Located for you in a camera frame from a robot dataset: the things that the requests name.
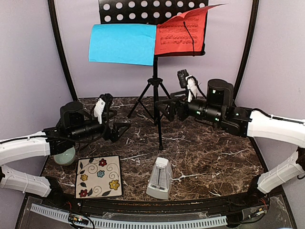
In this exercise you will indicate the right black frame post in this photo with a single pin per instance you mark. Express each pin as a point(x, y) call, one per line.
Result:
point(247, 48)

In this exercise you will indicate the black frame post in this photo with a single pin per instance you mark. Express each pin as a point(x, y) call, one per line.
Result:
point(60, 49)
point(247, 48)

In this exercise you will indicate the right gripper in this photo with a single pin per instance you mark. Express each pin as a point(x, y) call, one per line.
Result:
point(173, 105)

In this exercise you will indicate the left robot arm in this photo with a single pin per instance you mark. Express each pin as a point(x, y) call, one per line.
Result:
point(74, 126)

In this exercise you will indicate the green ceramic bowl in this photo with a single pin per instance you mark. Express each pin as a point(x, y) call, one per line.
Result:
point(66, 158)

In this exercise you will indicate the red sheet music page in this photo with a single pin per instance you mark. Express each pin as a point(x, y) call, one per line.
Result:
point(183, 34)

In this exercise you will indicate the black music stand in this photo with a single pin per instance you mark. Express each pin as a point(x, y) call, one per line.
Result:
point(151, 12)

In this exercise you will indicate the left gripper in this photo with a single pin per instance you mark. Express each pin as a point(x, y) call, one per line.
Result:
point(114, 135)

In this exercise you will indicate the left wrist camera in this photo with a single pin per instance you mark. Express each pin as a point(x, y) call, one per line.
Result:
point(103, 100)

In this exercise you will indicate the white cable duct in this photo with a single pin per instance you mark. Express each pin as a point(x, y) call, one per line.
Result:
point(100, 223)

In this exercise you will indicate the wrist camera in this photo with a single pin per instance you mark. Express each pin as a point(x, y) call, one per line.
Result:
point(103, 100)
point(189, 83)

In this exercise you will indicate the square floral plate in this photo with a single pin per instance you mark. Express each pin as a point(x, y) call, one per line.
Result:
point(98, 177)

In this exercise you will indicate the white metronome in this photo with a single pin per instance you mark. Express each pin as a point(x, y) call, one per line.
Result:
point(160, 181)

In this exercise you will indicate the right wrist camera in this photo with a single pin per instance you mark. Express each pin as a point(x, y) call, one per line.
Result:
point(189, 83)

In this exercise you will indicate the left black frame post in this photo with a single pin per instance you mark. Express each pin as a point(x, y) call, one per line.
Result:
point(60, 49)

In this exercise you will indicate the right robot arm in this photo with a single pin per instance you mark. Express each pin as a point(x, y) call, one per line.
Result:
point(218, 109)

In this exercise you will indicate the blue sheet music page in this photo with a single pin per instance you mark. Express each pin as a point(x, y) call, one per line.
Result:
point(123, 43)

